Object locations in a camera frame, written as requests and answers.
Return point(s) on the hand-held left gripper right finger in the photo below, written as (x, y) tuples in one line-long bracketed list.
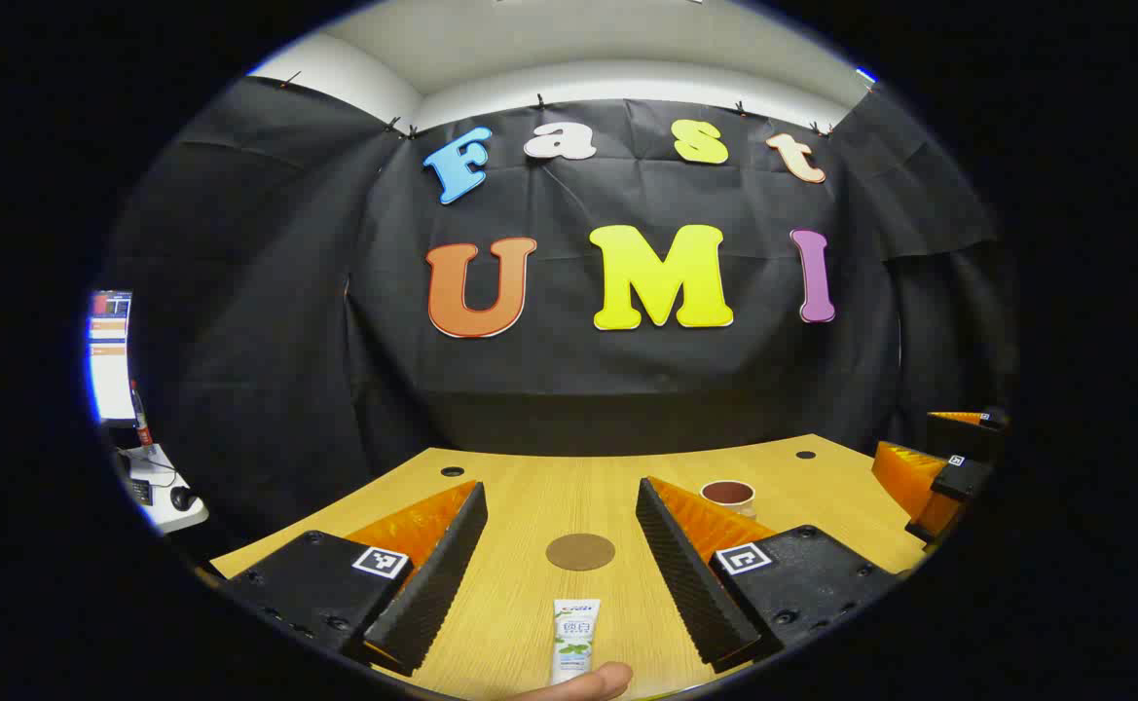
[(690, 574)]

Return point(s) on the white side desk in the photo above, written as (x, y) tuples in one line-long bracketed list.
[(162, 516)]

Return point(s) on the round brown coaster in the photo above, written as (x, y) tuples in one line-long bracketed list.
[(580, 551)]

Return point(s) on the beige cup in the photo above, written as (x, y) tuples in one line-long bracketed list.
[(732, 498)]

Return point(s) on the black computer mouse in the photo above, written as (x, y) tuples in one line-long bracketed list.
[(183, 499)]

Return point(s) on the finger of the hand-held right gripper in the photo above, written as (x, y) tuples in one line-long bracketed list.
[(958, 435), (963, 479)]

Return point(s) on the red bottle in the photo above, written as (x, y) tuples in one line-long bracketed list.
[(141, 419)]

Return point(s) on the computer monitor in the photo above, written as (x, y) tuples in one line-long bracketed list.
[(111, 360)]

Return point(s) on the white toothpaste tube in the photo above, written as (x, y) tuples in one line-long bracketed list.
[(573, 638)]

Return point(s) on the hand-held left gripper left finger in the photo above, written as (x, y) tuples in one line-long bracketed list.
[(437, 574)]

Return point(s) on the black backdrop cloth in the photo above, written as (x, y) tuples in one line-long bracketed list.
[(568, 370)]

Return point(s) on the wooden desktop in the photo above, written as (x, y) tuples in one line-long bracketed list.
[(530, 506)]

